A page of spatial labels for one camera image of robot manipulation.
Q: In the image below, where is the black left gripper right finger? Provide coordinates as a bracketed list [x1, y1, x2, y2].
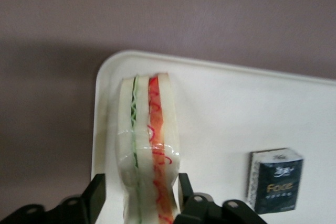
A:
[174, 172, 269, 224]

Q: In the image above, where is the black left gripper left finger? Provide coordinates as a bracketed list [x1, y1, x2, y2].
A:
[0, 173, 109, 224]

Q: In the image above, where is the triangle sandwich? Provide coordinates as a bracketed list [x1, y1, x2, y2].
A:
[115, 72, 183, 224]

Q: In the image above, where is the beige plastic tray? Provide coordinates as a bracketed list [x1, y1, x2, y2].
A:
[90, 48, 336, 224]

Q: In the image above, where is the black tissue pack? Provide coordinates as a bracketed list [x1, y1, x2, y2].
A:
[245, 147, 306, 215]

